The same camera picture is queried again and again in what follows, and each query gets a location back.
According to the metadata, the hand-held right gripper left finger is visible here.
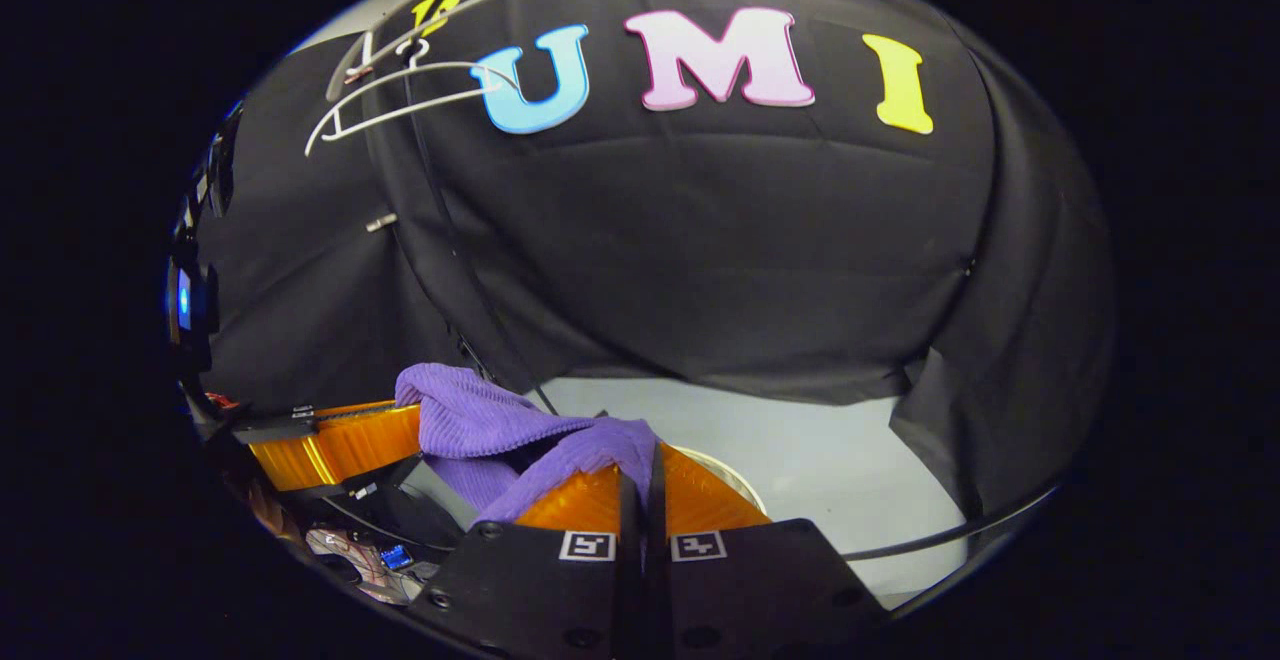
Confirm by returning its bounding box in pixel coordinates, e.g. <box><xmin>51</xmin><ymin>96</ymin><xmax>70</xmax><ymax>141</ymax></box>
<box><xmin>405</xmin><ymin>462</ymin><xmax>644</xmax><ymax>660</ymax></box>

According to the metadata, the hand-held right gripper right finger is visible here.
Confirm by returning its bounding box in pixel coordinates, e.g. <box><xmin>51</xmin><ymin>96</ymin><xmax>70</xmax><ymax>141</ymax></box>
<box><xmin>645</xmin><ymin>443</ymin><xmax>891</xmax><ymax>660</ymax></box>

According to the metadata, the cream laundry hamper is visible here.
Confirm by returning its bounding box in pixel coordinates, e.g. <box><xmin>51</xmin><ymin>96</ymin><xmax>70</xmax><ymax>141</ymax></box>
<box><xmin>690</xmin><ymin>444</ymin><xmax>773</xmax><ymax>521</ymax></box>

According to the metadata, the purple corduroy shirt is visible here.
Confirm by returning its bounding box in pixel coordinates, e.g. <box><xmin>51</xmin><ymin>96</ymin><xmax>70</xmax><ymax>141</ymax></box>
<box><xmin>394</xmin><ymin>361</ymin><xmax>661</xmax><ymax>527</ymax></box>

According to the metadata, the black clothes rack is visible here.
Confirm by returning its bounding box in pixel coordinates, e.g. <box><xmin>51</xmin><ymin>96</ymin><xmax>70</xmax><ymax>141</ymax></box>
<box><xmin>325</xmin><ymin>0</ymin><xmax>1063</xmax><ymax>563</ymax></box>

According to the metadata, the white clothes hanger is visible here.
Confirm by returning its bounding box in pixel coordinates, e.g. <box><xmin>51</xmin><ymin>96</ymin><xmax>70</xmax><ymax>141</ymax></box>
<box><xmin>303</xmin><ymin>35</ymin><xmax>523</xmax><ymax>158</ymax></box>

